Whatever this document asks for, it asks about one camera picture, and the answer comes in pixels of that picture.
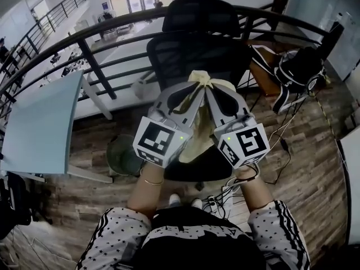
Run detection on person's black white starred shirt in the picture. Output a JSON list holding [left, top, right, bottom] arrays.
[[75, 200, 312, 270]]

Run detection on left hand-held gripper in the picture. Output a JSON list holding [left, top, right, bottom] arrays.
[[132, 80, 208, 169]]

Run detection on green mesh waste bin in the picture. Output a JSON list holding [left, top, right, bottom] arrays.
[[106, 133, 144, 176]]

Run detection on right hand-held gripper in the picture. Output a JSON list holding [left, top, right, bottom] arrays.
[[206, 80, 271, 170]]

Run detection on black metal railing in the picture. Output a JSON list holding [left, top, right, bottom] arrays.
[[0, 0, 338, 118]]

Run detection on black mesh office chair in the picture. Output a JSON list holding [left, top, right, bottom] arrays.
[[146, 0, 253, 191]]

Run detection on person's right forearm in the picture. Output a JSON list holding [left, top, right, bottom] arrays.
[[235, 166, 275, 216]]

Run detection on white power strip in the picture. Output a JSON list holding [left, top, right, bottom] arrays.
[[207, 184, 235, 218]]

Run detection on cream clothes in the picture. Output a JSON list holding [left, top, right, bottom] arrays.
[[170, 69, 237, 164]]

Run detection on white floor cable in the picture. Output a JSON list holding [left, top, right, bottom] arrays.
[[267, 94, 299, 142]]

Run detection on white table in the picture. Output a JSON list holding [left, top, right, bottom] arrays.
[[337, 125, 360, 246]]

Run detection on person's left forearm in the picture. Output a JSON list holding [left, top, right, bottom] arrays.
[[126, 161, 165, 219]]

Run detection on black swivel chair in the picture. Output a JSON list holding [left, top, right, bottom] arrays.
[[0, 172, 54, 240]]

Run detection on black cable with adapter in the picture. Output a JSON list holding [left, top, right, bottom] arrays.
[[264, 114, 292, 185]]

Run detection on pale blue glass table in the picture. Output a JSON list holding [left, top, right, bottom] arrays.
[[0, 69, 114, 184]]

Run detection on white plastic jug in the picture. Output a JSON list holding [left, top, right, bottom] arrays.
[[131, 77, 155, 100]]

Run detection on black white backpack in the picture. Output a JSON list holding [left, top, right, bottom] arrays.
[[251, 44, 327, 115]]

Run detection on right hand-held gripper cable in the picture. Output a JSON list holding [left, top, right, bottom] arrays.
[[224, 163, 261, 196]]

